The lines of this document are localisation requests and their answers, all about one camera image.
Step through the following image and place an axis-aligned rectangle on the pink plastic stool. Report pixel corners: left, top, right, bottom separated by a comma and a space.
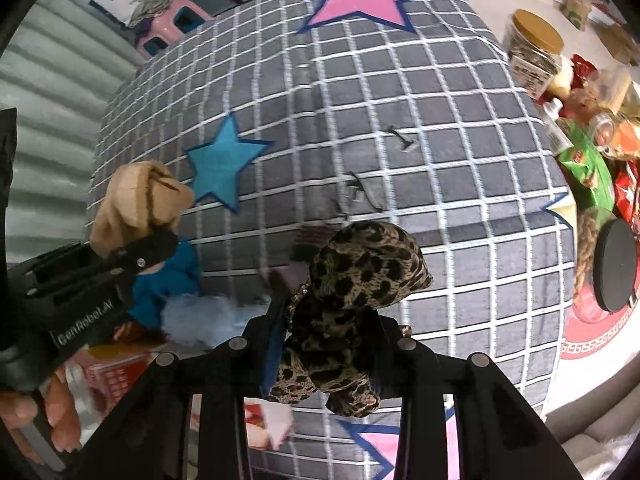
136, 0, 213, 61

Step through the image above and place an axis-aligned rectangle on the beige cloth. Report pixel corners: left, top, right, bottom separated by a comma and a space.
90, 160, 195, 260

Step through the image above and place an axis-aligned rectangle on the light blue fluffy cloth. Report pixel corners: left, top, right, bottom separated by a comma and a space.
160, 294, 271, 348

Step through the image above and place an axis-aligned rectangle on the grey checked star blanket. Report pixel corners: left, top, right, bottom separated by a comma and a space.
87, 0, 578, 480

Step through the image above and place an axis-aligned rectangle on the purple brown knitted hat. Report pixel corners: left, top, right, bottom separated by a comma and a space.
270, 225, 346, 293

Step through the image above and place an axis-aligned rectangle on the pale green curtain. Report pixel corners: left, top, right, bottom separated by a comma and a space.
0, 0, 143, 263

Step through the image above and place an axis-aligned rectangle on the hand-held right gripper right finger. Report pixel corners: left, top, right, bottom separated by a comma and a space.
369, 315, 586, 480

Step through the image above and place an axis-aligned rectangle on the small clear bottle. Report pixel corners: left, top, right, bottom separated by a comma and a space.
540, 99, 573, 153

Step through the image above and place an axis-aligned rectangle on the red round mat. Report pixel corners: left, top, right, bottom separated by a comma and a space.
560, 280, 640, 361

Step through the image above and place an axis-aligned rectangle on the person's left hand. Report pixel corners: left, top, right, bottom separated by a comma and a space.
0, 366, 83, 466

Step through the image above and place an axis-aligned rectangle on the red printed box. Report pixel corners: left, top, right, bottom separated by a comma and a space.
85, 349, 153, 413

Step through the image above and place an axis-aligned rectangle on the leopard print cloth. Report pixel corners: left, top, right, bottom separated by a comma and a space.
267, 221, 435, 418

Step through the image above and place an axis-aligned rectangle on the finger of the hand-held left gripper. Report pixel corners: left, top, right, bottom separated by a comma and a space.
100, 229, 180, 277

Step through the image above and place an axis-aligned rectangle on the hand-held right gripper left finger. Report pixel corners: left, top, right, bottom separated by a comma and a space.
75, 302, 293, 480

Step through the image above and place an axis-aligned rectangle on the clear jar with gold lid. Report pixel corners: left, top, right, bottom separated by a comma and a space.
505, 9, 566, 98

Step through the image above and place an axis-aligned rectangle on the green snack packet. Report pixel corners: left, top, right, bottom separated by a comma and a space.
557, 125, 616, 211

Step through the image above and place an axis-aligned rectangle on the black round disc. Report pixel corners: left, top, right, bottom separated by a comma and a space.
592, 219, 638, 313

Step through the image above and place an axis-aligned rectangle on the red snack packet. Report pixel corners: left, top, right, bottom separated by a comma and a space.
612, 157, 640, 233

